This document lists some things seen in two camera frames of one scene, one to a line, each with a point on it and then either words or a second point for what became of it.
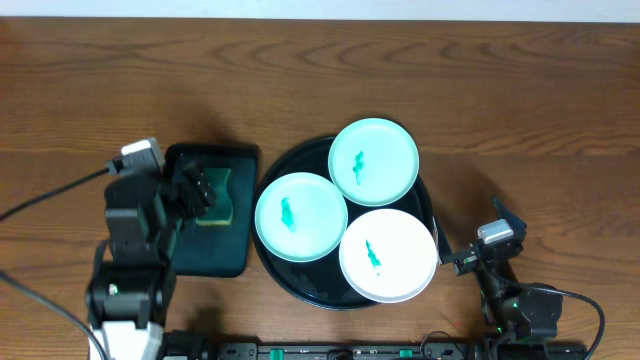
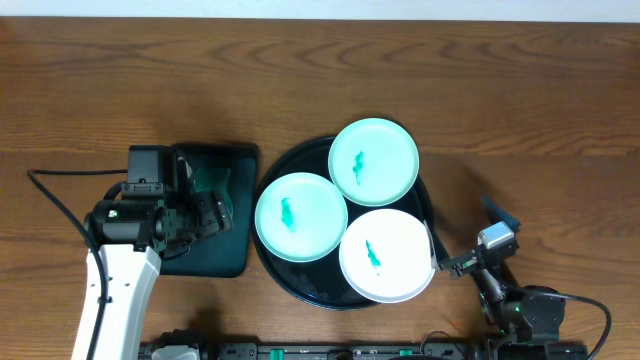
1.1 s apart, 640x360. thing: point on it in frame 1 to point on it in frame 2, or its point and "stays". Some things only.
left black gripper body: x=176 y=187 to x=201 y=215
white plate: x=388 y=256 stays
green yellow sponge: x=220 y=212 stays
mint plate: x=301 y=217 stays
